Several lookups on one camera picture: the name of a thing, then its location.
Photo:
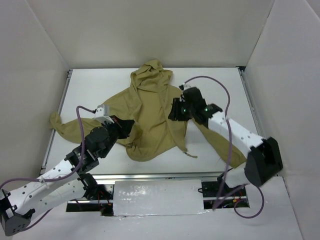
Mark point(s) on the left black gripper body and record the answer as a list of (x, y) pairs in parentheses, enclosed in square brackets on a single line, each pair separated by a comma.
[(124, 126)]

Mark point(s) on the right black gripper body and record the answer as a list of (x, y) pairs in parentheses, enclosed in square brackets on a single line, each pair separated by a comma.
[(177, 110)]

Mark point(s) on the tan hooded zip jacket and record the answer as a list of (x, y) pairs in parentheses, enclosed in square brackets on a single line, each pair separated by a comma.
[(147, 101)]

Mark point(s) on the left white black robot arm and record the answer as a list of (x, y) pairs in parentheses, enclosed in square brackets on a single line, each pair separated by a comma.
[(68, 180)]

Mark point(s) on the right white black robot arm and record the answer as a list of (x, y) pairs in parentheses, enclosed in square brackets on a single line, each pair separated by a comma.
[(225, 134)]

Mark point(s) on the white foil covered panel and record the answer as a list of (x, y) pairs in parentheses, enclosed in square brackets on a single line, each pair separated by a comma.
[(157, 198)]

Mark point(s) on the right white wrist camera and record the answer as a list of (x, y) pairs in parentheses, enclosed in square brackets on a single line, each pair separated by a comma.
[(185, 88)]

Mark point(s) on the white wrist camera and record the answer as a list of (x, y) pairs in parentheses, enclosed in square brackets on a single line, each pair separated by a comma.
[(185, 88), (102, 114)]

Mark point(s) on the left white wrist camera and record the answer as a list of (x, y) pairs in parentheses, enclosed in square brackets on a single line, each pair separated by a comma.
[(102, 114)]

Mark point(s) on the right aluminium side rail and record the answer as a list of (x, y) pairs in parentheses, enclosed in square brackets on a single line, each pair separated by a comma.
[(252, 105)]

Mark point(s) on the aluminium side rail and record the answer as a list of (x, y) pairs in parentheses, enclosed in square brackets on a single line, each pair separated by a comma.
[(53, 119), (252, 105)]

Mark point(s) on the front aluminium rail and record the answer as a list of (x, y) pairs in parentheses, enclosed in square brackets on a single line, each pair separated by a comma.
[(212, 176)]

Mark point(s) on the left aluminium side rail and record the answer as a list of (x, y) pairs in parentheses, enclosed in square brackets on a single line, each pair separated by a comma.
[(53, 119)]

